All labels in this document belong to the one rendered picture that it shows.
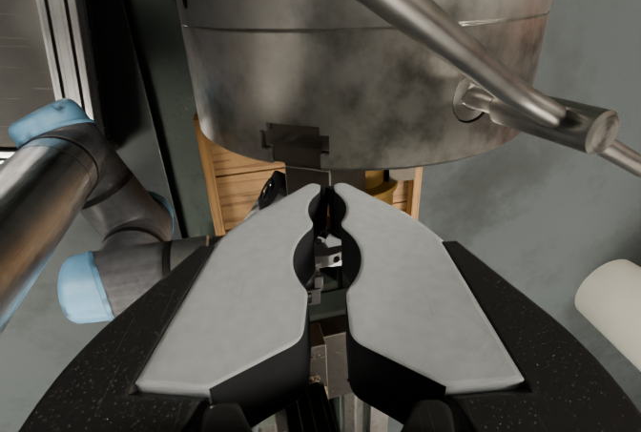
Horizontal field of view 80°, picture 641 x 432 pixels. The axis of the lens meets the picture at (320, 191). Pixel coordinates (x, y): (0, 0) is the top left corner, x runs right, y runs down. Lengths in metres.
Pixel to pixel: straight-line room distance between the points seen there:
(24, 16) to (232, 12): 1.09
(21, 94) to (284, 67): 1.18
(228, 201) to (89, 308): 0.27
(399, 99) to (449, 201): 1.75
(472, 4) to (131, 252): 0.38
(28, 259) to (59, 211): 0.06
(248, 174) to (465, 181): 1.48
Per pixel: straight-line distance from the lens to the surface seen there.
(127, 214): 0.51
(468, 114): 0.28
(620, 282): 2.93
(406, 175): 0.44
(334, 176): 0.30
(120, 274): 0.45
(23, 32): 1.34
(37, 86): 1.36
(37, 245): 0.35
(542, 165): 2.23
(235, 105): 0.29
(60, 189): 0.40
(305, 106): 0.25
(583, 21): 2.09
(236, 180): 0.63
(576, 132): 0.22
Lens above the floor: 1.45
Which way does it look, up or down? 60 degrees down
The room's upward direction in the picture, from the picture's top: 152 degrees clockwise
